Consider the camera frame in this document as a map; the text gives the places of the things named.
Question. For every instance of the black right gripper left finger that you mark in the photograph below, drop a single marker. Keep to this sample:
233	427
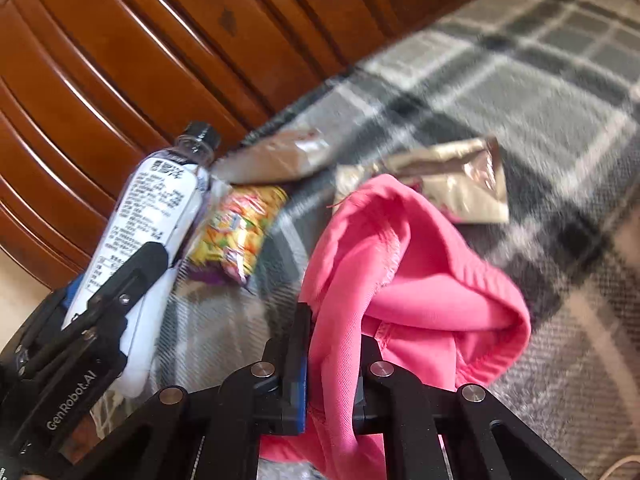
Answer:
213	433

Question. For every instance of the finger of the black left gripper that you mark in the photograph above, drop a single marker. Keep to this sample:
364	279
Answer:
125	284

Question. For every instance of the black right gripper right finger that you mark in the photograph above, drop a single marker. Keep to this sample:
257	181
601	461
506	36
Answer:
432	433

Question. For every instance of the white labelled drink bottle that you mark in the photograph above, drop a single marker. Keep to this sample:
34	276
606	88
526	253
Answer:
159	204

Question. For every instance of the pink garment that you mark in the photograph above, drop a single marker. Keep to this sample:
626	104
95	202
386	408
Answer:
390	265

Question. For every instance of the colourful snack bag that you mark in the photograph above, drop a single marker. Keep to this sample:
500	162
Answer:
229	244

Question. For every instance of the silver foil pouch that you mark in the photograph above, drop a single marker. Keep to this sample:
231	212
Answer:
464	179

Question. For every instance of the clear snack packet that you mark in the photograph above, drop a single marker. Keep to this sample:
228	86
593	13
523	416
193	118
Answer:
287	156

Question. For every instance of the brown wooden headboard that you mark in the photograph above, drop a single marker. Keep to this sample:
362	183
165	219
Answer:
88	87

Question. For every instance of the grey plaid blanket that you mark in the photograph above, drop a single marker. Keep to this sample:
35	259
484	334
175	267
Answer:
556	83

